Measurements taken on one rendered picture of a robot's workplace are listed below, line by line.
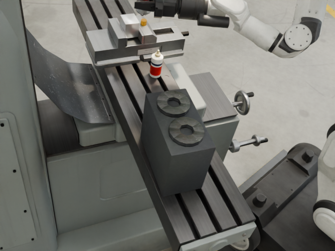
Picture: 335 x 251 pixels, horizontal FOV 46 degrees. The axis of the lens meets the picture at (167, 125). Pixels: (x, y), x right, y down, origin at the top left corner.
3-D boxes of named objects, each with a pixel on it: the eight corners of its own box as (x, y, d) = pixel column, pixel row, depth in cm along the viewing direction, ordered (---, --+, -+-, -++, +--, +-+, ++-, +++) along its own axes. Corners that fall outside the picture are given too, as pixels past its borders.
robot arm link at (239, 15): (218, -17, 120) (256, 6, 118) (211, 2, 128) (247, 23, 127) (207, -3, 117) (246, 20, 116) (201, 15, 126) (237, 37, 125)
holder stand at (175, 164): (176, 131, 124) (187, 84, 110) (202, 188, 111) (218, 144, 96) (139, 137, 121) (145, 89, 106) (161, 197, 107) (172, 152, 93)
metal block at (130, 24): (132, 27, 145) (134, 13, 140) (138, 37, 141) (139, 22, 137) (119, 29, 143) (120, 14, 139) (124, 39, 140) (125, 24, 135)
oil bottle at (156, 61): (158, 70, 143) (161, 45, 135) (162, 77, 141) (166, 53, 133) (147, 71, 142) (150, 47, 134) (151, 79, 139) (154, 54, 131)
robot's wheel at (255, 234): (252, 254, 161) (267, 231, 146) (245, 262, 158) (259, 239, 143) (216, 220, 169) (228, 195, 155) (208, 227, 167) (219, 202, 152)
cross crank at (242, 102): (240, 101, 191) (247, 83, 182) (252, 118, 184) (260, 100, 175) (212, 107, 186) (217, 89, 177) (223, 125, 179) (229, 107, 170)
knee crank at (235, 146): (262, 136, 190) (266, 128, 185) (269, 146, 186) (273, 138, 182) (223, 146, 182) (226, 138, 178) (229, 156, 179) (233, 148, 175)
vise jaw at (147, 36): (144, 23, 150) (145, 14, 147) (156, 42, 142) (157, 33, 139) (129, 25, 147) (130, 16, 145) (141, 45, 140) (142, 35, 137)
